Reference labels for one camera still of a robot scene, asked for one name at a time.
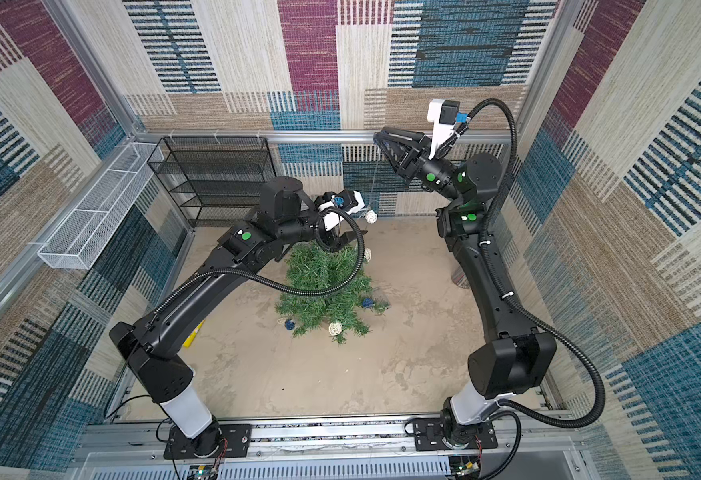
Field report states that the small green christmas tree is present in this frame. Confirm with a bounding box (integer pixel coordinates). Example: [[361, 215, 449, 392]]
[[276, 243, 390, 344]]

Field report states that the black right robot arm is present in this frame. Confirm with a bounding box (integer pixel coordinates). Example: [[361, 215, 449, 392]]
[[374, 128, 556, 449]]

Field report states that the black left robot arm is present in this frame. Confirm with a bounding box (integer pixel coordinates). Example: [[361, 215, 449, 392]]
[[110, 176, 365, 458]]

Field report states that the yellow marker pen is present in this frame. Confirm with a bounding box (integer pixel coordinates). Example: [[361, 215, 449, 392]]
[[182, 321, 204, 348]]

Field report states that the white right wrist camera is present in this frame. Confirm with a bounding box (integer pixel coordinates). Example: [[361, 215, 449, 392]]
[[426, 99, 460, 159]]

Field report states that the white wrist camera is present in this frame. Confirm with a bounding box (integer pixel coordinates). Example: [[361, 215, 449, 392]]
[[316, 190, 366, 231], [426, 99, 460, 159]]

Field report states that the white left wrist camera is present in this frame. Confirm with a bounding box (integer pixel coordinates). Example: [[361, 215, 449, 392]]
[[316, 190, 366, 231]]

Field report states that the black left corrugated cable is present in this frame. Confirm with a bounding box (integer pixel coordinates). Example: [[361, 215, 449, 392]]
[[145, 205, 367, 319]]

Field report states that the black corrugated cable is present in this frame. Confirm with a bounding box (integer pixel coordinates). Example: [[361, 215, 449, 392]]
[[145, 205, 367, 319], [459, 98, 607, 430]]

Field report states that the black right corrugated cable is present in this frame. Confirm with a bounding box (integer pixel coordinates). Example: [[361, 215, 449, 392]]
[[459, 98, 607, 430]]

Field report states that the black wire shelf rack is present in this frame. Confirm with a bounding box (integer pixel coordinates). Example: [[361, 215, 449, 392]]
[[148, 136, 276, 227]]

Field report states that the white wire mesh basket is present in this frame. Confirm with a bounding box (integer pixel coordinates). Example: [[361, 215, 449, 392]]
[[38, 143, 154, 270]]

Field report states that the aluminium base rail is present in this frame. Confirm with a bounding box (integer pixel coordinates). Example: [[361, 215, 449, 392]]
[[66, 413, 599, 479]]

